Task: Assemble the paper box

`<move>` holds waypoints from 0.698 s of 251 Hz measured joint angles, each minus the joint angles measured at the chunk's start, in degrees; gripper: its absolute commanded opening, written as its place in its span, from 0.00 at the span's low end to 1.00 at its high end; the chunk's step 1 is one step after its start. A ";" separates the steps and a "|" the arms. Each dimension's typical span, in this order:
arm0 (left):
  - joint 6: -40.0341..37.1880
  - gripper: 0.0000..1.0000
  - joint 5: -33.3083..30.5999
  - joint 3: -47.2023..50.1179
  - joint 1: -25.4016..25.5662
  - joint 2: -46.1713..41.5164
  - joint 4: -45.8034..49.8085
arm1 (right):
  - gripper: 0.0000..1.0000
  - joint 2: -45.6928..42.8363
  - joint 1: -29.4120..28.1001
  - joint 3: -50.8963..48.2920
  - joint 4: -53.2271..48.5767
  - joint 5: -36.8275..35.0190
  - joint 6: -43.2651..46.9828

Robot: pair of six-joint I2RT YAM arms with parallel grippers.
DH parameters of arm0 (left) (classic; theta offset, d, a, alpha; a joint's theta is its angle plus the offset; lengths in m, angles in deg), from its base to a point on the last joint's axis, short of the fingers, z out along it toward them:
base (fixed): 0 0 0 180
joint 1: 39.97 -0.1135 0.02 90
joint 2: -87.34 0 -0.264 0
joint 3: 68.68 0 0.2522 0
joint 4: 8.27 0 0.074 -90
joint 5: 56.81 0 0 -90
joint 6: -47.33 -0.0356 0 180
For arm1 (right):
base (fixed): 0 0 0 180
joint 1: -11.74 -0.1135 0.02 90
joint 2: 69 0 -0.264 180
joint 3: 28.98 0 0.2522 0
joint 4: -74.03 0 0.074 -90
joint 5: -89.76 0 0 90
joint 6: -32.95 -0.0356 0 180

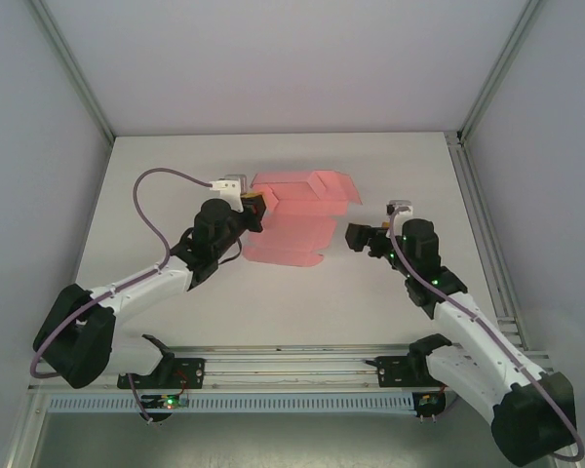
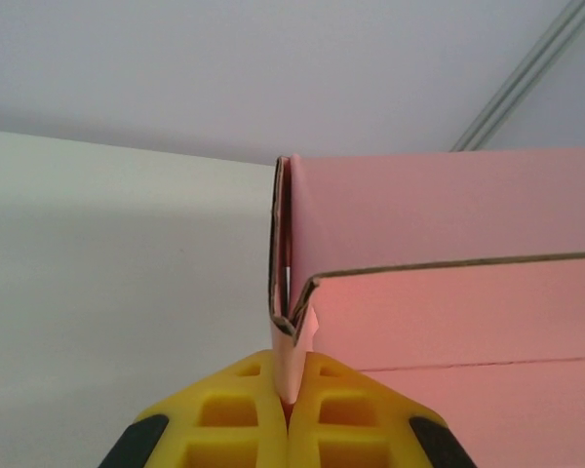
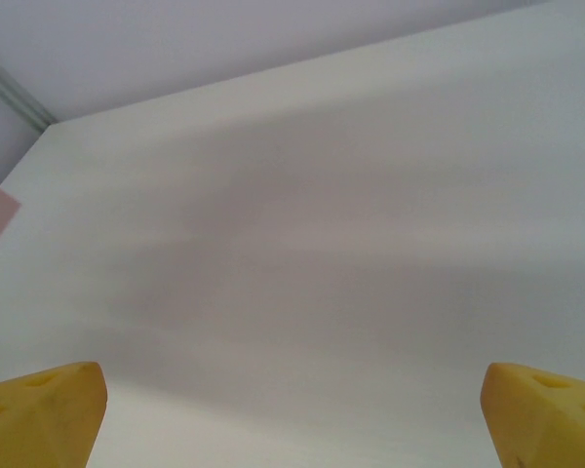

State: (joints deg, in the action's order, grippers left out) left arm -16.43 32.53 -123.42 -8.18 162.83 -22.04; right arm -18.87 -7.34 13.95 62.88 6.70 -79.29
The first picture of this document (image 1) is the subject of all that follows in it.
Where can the black round mount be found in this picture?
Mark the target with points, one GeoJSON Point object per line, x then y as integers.
{"type": "Point", "coordinates": [436, 413]}
{"type": "Point", "coordinates": [162, 418]}

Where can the pink paper box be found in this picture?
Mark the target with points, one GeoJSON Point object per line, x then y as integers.
{"type": "Point", "coordinates": [302, 205]}

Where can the aluminium side rail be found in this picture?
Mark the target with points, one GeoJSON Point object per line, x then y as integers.
{"type": "Point", "coordinates": [470, 195]}

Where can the aluminium frame leg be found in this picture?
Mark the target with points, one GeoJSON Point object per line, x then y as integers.
{"type": "Point", "coordinates": [27, 434]}

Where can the green-lit circuit board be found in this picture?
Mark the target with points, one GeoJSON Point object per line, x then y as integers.
{"type": "Point", "coordinates": [168, 401]}

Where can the aluminium mounting rail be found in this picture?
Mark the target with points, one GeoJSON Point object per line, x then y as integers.
{"type": "Point", "coordinates": [292, 363]}

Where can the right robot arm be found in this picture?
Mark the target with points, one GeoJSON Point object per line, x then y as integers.
{"type": "Point", "coordinates": [468, 331]}

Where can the aluminium frame post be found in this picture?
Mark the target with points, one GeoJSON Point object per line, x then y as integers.
{"type": "Point", "coordinates": [73, 68]}
{"type": "Point", "coordinates": [501, 63]}

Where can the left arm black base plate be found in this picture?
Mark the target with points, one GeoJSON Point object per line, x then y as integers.
{"type": "Point", "coordinates": [190, 373]}

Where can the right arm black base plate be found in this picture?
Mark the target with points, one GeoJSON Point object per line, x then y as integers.
{"type": "Point", "coordinates": [395, 373]}

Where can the small circuit board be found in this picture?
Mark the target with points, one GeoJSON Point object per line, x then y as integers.
{"type": "Point", "coordinates": [428, 401]}

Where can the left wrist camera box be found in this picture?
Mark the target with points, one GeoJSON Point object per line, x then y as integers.
{"type": "Point", "coordinates": [226, 185]}

